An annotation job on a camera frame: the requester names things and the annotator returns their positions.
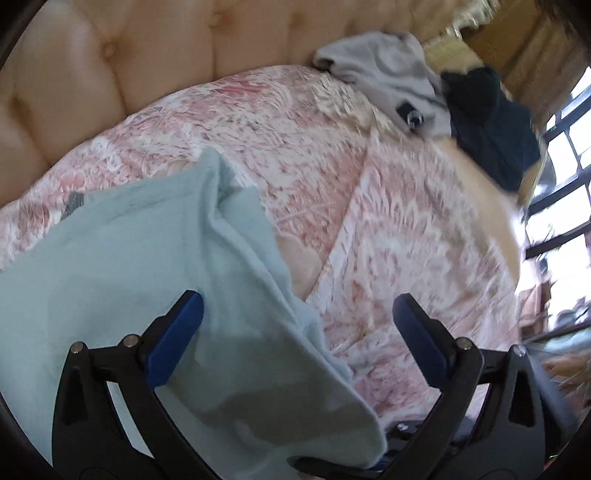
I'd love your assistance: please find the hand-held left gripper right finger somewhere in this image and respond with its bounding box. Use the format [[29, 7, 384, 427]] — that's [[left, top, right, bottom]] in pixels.
[[369, 293, 548, 480]]

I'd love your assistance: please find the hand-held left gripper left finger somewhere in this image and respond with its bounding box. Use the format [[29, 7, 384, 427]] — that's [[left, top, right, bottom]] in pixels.
[[52, 290, 218, 480]]

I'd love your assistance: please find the light blue shirt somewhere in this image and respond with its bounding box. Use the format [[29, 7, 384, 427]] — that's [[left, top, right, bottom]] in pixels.
[[0, 147, 389, 480]]

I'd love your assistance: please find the person's right forearm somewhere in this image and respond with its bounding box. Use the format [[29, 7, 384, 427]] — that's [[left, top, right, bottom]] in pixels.
[[541, 352, 583, 393]]

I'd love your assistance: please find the pink floral blanket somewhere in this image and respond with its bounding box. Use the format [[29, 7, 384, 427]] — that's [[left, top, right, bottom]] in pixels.
[[0, 65, 532, 416]]

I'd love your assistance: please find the dark navy garment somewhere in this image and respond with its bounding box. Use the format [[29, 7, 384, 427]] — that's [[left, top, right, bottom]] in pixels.
[[441, 67, 542, 193]]

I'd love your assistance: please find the beige tufted leather sofa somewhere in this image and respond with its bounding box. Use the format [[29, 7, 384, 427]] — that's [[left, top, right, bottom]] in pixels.
[[0, 0, 522, 287]]

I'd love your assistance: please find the grey garment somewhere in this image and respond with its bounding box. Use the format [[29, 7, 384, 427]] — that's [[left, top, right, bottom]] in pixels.
[[314, 31, 452, 138]]

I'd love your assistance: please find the striped beige cushion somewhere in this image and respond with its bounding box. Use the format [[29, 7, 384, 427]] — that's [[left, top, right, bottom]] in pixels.
[[422, 34, 552, 208]]

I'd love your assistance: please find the brown patterned curtain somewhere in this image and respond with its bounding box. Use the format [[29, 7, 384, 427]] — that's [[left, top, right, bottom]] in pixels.
[[457, 0, 591, 123]]

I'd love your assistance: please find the dark window frame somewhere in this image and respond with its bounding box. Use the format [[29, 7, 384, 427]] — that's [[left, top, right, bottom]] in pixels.
[[522, 65, 591, 333]]

